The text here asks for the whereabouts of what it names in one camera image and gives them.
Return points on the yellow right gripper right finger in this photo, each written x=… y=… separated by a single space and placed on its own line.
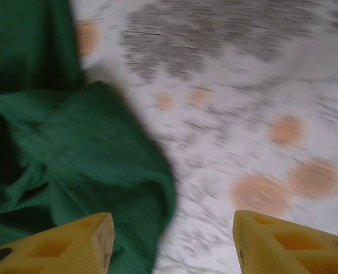
x=286 y=248

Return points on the dark green t-shirt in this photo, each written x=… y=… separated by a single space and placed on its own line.
x=72 y=142

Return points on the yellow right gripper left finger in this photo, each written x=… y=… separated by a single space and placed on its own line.
x=57 y=251

